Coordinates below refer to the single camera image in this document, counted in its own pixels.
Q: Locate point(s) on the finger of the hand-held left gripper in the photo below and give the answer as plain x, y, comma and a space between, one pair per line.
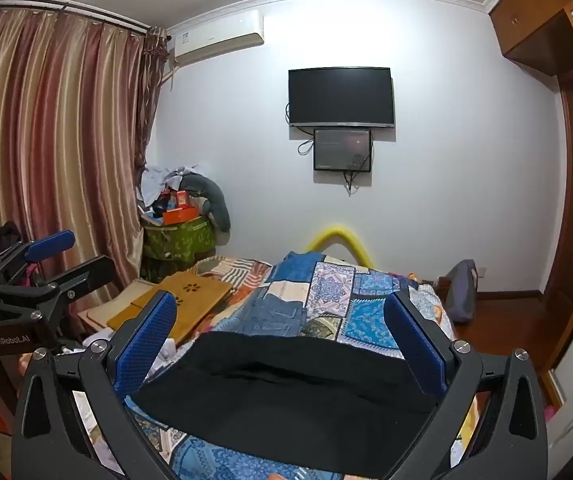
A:
51, 245
81, 272

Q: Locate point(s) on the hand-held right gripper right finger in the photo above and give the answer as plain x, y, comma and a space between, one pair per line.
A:
416, 345

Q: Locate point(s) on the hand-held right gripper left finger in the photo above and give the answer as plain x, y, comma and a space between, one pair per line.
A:
149, 340

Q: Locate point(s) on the black pants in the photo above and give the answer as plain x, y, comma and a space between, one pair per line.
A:
286, 390

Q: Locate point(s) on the beige board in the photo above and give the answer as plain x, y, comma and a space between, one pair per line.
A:
111, 307

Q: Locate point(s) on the brown cardboard box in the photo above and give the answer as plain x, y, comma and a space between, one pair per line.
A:
186, 300

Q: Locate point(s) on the grey backpack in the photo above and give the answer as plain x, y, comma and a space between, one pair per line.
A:
460, 292

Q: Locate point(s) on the patchwork blanket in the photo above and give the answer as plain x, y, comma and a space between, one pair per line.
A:
336, 300

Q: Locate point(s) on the green cloth covered box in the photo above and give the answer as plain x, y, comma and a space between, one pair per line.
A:
176, 245

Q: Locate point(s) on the striped cloth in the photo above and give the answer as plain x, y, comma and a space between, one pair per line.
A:
231, 272

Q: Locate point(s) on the striped curtain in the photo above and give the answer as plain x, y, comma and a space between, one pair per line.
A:
56, 135

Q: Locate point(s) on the orange box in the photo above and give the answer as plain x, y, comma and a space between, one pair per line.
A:
179, 216

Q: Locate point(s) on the white cloth pile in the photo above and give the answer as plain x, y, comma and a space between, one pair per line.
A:
159, 180

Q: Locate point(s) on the yellow foam tube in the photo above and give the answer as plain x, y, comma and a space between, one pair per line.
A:
336, 234

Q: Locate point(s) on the grey plush toy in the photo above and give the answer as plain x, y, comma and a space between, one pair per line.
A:
216, 205

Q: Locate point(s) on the curtain rod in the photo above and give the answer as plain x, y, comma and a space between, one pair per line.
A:
76, 10

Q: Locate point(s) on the white air conditioner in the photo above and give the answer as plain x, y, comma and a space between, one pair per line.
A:
216, 35

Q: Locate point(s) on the wooden overhead cabinet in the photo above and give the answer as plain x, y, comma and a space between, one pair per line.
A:
531, 15

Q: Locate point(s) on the small black wall monitor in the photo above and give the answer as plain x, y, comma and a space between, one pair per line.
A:
342, 149

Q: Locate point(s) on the black wall television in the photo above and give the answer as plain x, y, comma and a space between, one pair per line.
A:
341, 96

